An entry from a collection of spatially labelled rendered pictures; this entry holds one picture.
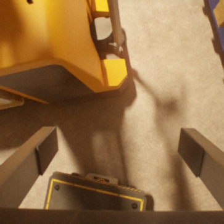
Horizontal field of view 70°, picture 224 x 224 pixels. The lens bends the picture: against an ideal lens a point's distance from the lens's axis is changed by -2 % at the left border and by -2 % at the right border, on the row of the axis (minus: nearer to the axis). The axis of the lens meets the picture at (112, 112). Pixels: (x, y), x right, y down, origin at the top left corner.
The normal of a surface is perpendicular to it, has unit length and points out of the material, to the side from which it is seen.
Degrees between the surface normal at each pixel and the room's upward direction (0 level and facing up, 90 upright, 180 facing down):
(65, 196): 0
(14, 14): 0
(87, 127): 0
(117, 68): 22
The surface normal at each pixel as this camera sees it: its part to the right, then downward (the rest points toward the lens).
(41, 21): 0.11, -0.16
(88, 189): -0.12, -0.12
